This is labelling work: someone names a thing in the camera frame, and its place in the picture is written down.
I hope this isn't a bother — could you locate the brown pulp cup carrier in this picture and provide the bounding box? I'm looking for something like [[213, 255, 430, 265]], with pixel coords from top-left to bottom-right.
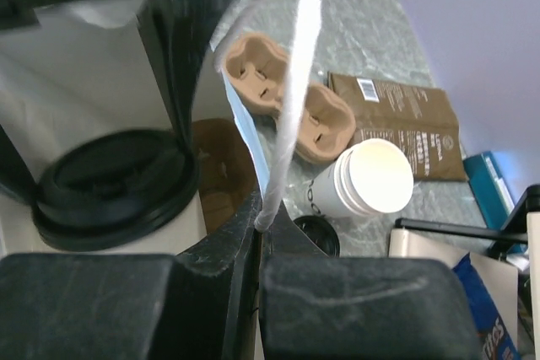
[[224, 33, 355, 164]]

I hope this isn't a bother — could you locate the light blue paper bag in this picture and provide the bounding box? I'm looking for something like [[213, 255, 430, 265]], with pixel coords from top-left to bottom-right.
[[1, 0, 321, 255]]

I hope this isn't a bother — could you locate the brown coffee bean bag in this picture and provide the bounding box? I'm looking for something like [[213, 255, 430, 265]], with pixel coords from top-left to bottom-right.
[[328, 72, 467, 181]]

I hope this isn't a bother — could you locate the blue R&O box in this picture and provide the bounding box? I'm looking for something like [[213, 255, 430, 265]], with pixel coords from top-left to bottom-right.
[[463, 152, 515, 230]]

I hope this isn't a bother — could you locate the separated brown cup carrier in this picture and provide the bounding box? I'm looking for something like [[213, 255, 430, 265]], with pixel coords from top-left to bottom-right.
[[193, 118, 257, 234]]

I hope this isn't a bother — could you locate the blue chip bag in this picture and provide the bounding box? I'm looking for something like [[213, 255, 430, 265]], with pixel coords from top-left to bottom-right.
[[453, 254, 521, 360]]

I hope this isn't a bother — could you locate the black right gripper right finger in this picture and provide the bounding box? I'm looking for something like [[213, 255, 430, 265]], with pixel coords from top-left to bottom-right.
[[259, 209, 481, 359]]

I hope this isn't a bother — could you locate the single white paper cup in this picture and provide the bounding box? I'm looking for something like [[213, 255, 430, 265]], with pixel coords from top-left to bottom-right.
[[20, 189, 207, 254]]

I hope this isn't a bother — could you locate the black cup lid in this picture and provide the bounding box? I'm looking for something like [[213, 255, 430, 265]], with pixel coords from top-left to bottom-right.
[[31, 127, 199, 251], [294, 216, 340, 257]]

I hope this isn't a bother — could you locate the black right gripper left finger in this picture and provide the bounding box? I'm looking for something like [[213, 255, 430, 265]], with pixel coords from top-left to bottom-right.
[[1, 191, 261, 359]]

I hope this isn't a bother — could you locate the white paper cup stack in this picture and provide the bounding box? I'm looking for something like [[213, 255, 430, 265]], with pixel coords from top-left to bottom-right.
[[305, 138, 414, 218]]

